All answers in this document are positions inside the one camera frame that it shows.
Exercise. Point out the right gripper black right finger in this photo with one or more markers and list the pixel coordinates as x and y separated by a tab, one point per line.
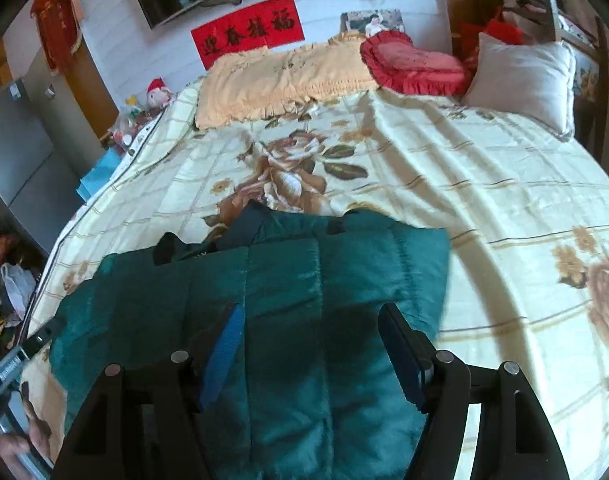
515	439

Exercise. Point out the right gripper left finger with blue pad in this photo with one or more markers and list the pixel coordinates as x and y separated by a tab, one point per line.
144	423

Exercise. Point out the green quilted down jacket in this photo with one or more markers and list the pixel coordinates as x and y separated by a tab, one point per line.
312	393

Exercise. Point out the person's left hand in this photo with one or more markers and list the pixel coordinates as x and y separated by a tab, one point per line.
11	447

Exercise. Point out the white plastic bag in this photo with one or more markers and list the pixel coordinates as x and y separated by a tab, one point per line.
19	286

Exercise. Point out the grey refrigerator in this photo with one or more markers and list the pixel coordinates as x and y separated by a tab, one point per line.
38	188

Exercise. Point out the blue box beside bed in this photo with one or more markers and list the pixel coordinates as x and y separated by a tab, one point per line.
99	175

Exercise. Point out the floral cream bed quilt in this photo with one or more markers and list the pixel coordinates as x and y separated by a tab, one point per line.
526	212

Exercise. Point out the pink plush toy red hat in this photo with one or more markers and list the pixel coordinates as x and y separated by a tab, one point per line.
158	95

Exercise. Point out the yellow ruffled pillow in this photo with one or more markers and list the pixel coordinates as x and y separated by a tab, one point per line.
262	83

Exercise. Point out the red calligraphy banner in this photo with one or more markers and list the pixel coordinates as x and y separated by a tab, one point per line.
270	23

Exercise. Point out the red heart-shaped cushion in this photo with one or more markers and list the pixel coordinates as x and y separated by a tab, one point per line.
396	64

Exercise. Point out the framed photo on headboard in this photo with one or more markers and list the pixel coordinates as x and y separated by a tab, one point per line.
370	23

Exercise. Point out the white square pillow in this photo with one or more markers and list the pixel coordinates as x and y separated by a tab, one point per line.
534	80

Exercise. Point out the red hanging tassel decoration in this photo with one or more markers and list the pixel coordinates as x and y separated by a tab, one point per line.
59	32

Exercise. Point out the wooden chair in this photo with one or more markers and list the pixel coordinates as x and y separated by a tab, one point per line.
591	80

